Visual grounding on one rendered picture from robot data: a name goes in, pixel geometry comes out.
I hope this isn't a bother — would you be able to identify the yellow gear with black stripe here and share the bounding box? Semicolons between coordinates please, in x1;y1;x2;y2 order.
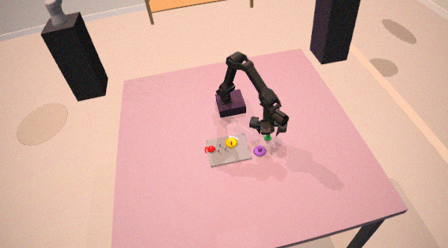
225;138;237;148

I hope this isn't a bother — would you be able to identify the purple gear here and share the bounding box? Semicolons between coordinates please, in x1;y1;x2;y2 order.
254;146;267;157

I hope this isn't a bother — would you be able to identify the small green gear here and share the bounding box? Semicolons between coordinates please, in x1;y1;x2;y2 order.
264;135;272;142

